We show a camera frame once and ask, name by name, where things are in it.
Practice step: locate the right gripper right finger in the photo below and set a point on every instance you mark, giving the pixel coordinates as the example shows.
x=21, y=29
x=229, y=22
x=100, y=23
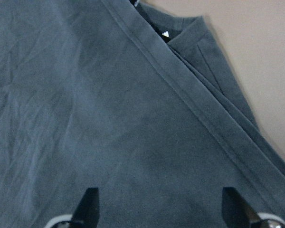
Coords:
x=237, y=212

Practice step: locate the black t-shirt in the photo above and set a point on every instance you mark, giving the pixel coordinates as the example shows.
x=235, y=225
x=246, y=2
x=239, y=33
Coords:
x=136, y=102

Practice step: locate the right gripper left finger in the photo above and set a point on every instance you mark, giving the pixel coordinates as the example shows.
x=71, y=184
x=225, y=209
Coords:
x=87, y=213

